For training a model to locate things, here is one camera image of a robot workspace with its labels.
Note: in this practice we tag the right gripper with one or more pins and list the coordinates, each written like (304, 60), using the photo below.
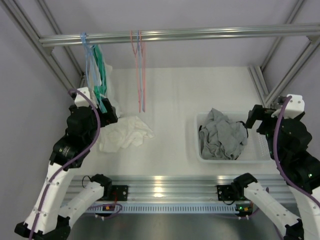
(260, 113)

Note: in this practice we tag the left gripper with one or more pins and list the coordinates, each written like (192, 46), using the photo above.
(108, 117)

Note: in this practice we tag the pink wire hanger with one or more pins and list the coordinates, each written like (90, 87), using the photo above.
(135, 51)
(143, 68)

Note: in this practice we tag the light blue wire hanger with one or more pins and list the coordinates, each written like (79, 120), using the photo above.
(140, 71)

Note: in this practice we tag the black tank top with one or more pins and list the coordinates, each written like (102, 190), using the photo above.
(242, 135)

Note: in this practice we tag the grey garment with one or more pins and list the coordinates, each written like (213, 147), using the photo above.
(206, 148)

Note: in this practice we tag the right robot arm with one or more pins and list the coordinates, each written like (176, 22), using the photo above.
(288, 143)

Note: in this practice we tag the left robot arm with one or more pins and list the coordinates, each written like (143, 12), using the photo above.
(49, 220)

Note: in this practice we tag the white garment pile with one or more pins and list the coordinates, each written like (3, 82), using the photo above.
(127, 131)

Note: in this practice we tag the white plastic basket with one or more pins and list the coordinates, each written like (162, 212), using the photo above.
(255, 152)

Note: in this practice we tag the bundle of coloured hangers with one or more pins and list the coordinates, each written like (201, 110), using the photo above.
(98, 75)

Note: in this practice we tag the right aluminium frame post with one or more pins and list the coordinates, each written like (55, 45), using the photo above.
(285, 64)

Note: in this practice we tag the aluminium frame post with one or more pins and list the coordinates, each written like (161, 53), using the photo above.
(285, 64)
(27, 28)

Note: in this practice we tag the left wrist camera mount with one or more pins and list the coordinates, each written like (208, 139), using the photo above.
(82, 96)

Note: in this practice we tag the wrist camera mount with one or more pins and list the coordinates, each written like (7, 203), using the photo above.
(82, 96)
(295, 106)

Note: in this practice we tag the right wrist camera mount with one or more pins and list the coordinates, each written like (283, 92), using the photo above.
(295, 106)

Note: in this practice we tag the left aluminium frame post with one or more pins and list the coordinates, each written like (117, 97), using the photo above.
(27, 28)

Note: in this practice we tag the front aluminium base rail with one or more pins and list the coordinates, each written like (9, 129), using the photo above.
(183, 189)

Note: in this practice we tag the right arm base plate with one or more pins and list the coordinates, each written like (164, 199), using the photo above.
(228, 193)

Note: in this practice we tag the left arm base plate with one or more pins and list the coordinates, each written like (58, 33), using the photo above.
(116, 193)

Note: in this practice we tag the perforated cable duct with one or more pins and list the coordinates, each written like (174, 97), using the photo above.
(170, 208)

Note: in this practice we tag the aluminium hanging rail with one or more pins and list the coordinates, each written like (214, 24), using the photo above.
(188, 34)

